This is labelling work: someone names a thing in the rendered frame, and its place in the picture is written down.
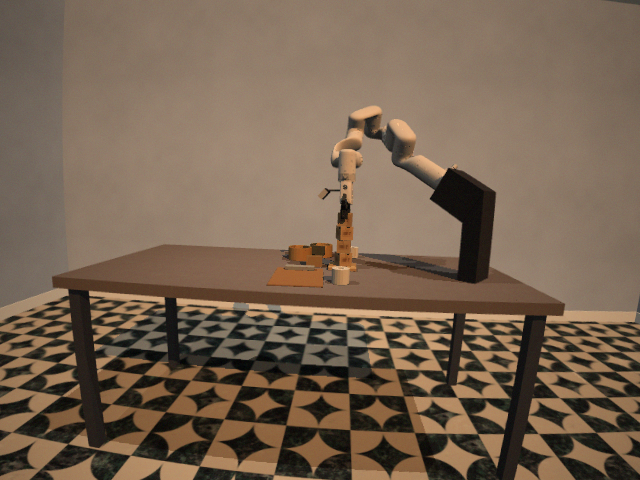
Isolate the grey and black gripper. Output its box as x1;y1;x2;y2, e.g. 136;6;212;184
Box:
338;180;355;219

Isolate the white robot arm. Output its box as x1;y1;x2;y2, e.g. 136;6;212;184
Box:
331;106;447;190

